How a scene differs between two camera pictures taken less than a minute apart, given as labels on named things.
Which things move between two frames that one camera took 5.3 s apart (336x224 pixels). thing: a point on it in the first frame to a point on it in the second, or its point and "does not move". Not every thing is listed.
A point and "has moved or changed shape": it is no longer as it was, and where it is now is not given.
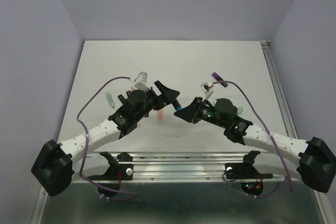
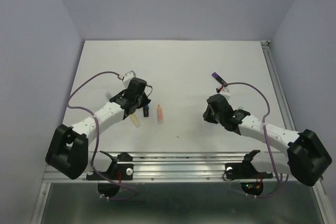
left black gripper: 167,94 to 145,100
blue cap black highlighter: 176,105 has moved or changed shape
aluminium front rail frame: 200,168 does not move
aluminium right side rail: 281,93 does not move
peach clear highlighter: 160,117 does not move
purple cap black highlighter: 219,78 does not move
